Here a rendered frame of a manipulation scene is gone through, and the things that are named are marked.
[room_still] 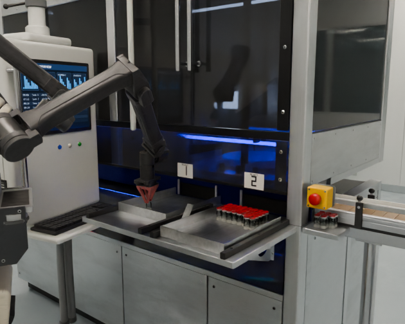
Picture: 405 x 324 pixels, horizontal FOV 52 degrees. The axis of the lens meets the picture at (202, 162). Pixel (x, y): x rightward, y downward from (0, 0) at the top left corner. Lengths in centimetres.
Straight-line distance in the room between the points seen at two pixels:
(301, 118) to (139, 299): 125
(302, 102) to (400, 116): 467
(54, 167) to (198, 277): 79
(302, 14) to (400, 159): 479
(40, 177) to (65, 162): 15
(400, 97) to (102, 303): 474
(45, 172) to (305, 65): 114
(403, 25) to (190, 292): 491
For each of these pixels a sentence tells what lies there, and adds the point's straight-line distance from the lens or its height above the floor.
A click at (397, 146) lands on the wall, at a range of 610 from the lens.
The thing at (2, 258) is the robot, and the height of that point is 91.
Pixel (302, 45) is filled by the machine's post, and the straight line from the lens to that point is 145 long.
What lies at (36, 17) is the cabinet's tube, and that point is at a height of 166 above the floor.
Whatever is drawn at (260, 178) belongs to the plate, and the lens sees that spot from 154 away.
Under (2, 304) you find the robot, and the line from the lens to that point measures 134.
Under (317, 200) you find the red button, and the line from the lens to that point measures 142.
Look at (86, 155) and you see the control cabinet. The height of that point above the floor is 105.
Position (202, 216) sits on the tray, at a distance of 154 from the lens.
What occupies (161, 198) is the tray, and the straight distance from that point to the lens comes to 186.
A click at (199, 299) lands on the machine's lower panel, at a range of 190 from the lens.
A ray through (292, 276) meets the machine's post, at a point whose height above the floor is 69.
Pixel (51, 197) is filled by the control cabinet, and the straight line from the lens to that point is 192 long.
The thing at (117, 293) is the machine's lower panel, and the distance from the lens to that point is 232.
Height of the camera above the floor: 135
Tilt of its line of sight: 10 degrees down
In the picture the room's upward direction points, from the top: straight up
